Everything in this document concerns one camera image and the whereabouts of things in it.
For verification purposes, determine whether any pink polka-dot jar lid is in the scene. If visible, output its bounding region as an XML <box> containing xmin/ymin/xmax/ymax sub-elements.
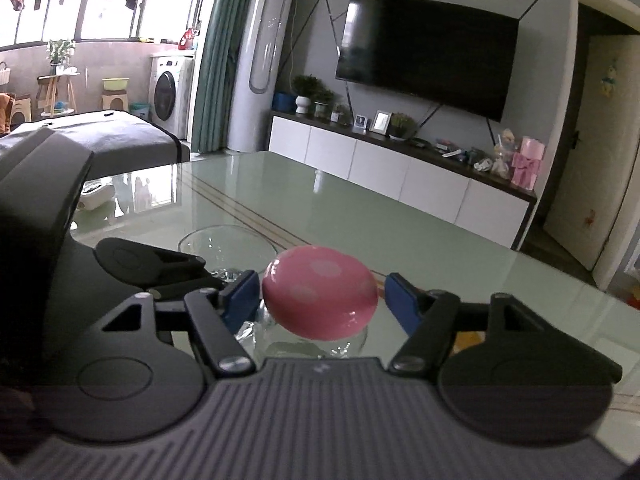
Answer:
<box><xmin>262</xmin><ymin>245</ymin><xmax>378</xmax><ymax>341</ymax></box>

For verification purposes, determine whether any blue pot on cabinet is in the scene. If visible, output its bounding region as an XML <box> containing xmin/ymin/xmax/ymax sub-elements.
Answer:
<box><xmin>272</xmin><ymin>91</ymin><xmax>296</xmax><ymax>114</ymax></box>

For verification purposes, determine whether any white tower air conditioner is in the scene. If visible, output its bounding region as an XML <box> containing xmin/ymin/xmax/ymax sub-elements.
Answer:
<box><xmin>227</xmin><ymin>0</ymin><xmax>292</xmax><ymax>153</ymax></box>

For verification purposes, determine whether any green curtain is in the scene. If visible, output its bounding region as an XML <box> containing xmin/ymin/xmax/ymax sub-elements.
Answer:
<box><xmin>191</xmin><ymin>0</ymin><xmax>239</xmax><ymax>154</ymax></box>

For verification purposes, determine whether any wooden stool with plant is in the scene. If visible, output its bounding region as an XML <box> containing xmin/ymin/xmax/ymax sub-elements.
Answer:
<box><xmin>36</xmin><ymin>39</ymin><xmax>79</xmax><ymax>117</ymax></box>

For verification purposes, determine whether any small green plant dark pot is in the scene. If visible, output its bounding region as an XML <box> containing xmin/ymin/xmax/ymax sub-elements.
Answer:
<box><xmin>387</xmin><ymin>113</ymin><xmax>416</xmax><ymax>140</ymax></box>

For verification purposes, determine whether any black wall television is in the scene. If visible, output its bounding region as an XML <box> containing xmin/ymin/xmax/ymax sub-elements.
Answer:
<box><xmin>335</xmin><ymin>0</ymin><xmax>520</xmax><ymax>122</ymax></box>

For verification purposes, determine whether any white photo frame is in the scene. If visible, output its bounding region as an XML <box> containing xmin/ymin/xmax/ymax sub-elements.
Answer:
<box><xmin>370</xmin><ymin>110</ymin><xmax>393</xmax><ymax>136</ymax></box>

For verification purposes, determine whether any white washing machine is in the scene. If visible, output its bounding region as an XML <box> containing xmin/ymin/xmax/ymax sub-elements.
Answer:
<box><xmin>149</xmin><ymin>51</ymin><xmax>194</xmax><ymax>140</ymax></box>

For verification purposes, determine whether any potted plant white pot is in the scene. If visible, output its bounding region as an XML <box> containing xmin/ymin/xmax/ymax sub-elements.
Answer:
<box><xmin>292</xmin><ymin>75</ymin><xmax>321</xmax><ymax>115</ymax></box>

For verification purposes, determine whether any clear glass jar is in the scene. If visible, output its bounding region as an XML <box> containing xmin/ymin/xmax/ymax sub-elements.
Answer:
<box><xmin>252</xmin><ymin>301</ymin><xmax>368</xmax><ymax>364</ymax></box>

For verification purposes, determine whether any green basin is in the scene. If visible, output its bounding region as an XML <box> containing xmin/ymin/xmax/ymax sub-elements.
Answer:
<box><xmin>102</xmin><ymin>77</ymin><xmax>129</xmax><ymax>93</ymax></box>

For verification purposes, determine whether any doll figure on cabinet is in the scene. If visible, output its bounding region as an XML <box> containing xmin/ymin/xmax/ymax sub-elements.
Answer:
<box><xmin>490</xmin><ymin>128</ymin><xmax>518</xmax><ymax>180</ymax></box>

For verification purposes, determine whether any pink gift box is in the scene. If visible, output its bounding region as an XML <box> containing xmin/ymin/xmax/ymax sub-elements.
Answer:
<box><xmin>511</xmin><ymin>136</ymin><xmax>546</xmax><ymax>191</ymax></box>

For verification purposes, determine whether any white tv cabinet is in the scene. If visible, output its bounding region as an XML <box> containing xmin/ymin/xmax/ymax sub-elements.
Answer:
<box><xmin>267</xmin><ymin>112</ymin><xmax>537</xmax><ymax>249</ymax></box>

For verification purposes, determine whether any clear glass cup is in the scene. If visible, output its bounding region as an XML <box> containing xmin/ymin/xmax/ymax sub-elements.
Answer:
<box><xmin>178</xmin><ymin>224</ymin><xmax>278</xmax><ymax>282</ymax></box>

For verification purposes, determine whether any white door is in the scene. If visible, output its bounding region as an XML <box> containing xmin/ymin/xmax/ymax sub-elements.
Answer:
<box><xmin>544</xmin><ymin>35</ymin><xmax>639</xmax><ymax>271</ymax></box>

